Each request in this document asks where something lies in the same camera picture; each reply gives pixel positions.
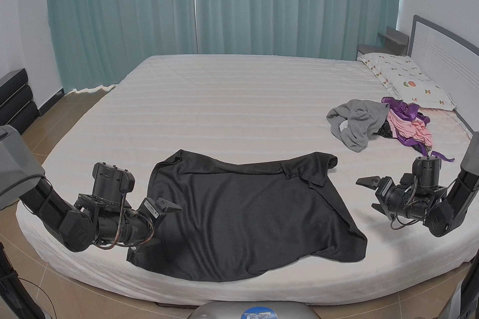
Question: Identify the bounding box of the grey garment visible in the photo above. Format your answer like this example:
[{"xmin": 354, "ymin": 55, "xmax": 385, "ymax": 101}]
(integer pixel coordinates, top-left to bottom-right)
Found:
[{"xmin": 326, "ymin": 99, "xmax": 390, "ymax": 154}]

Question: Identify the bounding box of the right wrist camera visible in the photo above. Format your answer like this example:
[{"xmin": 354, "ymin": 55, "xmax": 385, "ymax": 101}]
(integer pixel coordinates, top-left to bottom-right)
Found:
[{"xmin": 398, "ymin": 172, "xmax": 415, "ymax": 193}]

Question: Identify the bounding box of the bed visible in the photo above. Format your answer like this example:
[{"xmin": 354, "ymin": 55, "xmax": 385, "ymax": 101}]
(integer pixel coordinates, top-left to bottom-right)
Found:
[{"xmin": 16, "ymin": 14, "xmax": 479, "ymax": 307}]

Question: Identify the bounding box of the black chest of drawers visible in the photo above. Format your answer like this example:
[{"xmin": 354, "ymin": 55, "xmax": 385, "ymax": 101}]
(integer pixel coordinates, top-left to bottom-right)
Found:
[{"xmin": 0, "ymin": 68, "xmax": 39, "ymax": 135}]

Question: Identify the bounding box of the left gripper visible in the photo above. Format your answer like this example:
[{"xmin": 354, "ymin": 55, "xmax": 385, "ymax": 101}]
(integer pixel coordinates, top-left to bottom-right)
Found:
[{"xmin": 94, "ymin": 197, "xmax": 184, "ymax": 255}]

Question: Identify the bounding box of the pile of clothes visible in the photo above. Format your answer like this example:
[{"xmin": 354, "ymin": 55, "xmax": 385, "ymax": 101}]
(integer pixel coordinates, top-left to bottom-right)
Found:
[{"xmin": 376, "ymin": 96, "xmax": 456, "ymax": 164}]

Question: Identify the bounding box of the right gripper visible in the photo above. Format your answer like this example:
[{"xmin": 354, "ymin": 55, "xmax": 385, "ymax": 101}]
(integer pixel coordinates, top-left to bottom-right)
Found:
[{"xmin": 356, "ymin": 176, "xmax": 431, "ymax": 225}]

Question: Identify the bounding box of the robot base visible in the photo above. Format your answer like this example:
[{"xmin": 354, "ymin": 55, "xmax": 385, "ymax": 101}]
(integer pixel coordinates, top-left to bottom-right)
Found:
[{"xmin": 187, "ymin": 303, "xmax": 319, "ymax": 319}]

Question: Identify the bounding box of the white printed pillow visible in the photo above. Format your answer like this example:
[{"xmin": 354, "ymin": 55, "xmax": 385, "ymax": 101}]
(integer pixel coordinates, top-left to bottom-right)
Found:
[{"xmin": 357, "ymin": 53, "xmax": 457, "ymax": 110}]

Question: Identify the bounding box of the black T-shirt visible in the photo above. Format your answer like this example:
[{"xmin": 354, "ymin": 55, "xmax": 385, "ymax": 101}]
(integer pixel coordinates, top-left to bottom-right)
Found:
[{"xmin": 126, "ymin": 149, "xmax": 368, "ymax": 282}]

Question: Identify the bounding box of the grey bedside table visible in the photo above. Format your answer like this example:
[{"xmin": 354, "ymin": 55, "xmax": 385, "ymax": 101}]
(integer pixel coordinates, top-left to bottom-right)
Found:
[{"xmin": 357, "ymin": 30, "xmax": 410, "ymax": 57}]

